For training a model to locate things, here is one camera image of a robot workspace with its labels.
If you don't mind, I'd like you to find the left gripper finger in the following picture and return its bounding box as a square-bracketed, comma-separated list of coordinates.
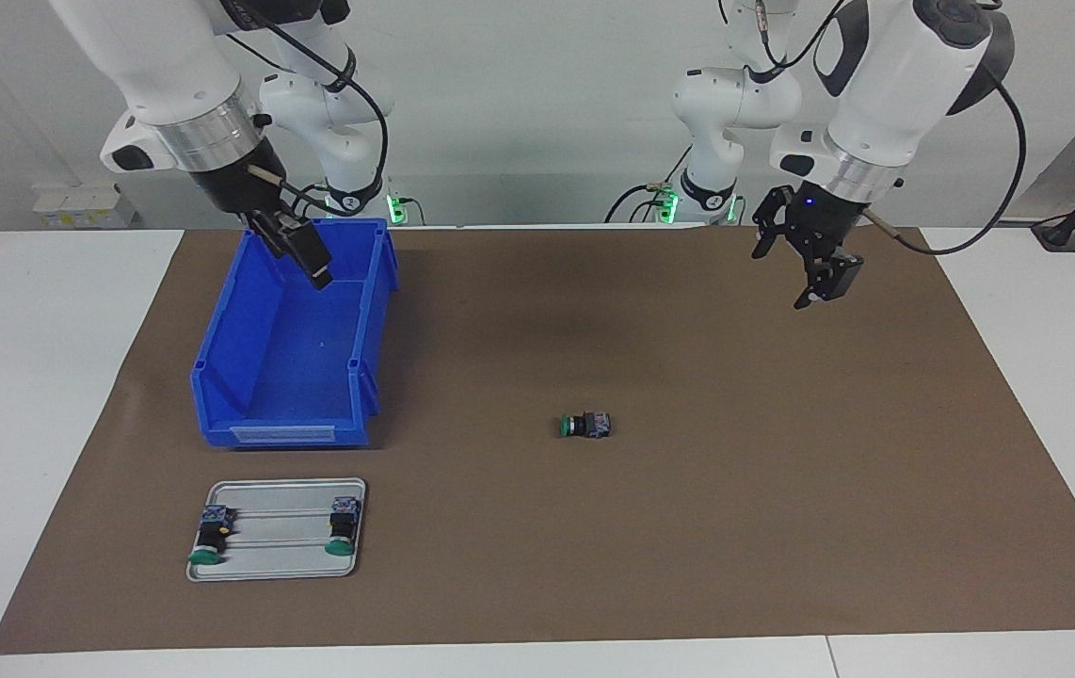
[794, 247, 866, 311]
[751, 186, 795, 260]

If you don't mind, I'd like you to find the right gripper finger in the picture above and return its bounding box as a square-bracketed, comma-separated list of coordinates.
[249, 209, 286, 260]
[276, 217, 333, 291]

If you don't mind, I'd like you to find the green push button switch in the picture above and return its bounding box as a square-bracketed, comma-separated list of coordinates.
[187, 505, 237, 567]
[559, 412, 614, 440]
[325, 496, 362, 557]

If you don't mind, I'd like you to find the blue plastic storage bin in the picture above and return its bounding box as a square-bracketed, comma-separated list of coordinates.
[189, 217, 400, 449]

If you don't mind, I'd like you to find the silver metal tray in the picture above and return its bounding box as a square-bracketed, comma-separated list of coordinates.
[185, 477, 368, 583]

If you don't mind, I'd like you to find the brown table mat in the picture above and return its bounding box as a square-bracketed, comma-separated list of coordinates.
[0, 224, 1075, 655]

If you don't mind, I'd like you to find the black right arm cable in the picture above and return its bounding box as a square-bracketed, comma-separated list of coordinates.
[222, 5, 390, 222]

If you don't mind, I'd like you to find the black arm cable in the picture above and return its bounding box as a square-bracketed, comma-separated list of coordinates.
[222, 5, 390, 222]
[721, 0, 1028, 257]

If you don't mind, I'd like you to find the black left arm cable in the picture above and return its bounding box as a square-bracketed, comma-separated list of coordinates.
[721, 0, 1028, 257]

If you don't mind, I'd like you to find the black base cable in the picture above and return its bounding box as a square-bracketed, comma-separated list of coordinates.
[603, 141, 694, 225]

